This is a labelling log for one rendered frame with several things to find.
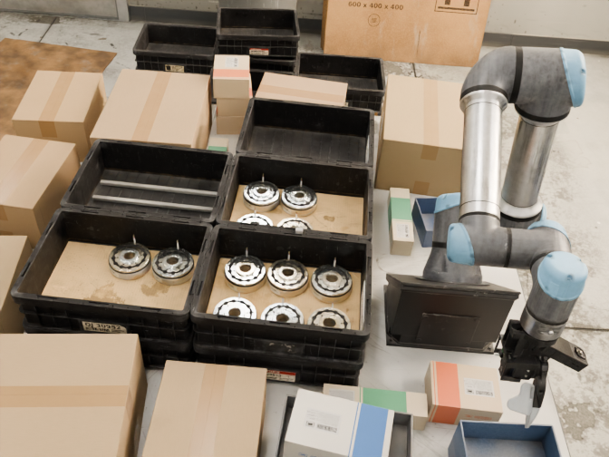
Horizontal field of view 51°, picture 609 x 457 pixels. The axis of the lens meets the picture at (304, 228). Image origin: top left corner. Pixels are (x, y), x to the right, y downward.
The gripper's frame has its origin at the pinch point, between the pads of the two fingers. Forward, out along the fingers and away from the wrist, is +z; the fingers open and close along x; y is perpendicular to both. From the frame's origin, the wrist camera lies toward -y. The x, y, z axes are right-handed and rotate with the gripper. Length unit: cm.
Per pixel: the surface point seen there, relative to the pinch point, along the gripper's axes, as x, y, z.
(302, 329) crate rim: -13.5, 44.7, 0.2
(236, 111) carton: -116, 73, 4
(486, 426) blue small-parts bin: -0.7, 4.1, 11.9
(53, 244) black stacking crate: -37, 107, 2
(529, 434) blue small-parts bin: -1.2, -6.0, 14.3
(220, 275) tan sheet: -37, 66, 8
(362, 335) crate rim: -13.0, 31.5, 0.2
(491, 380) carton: -16.2, -0.8, 15.5
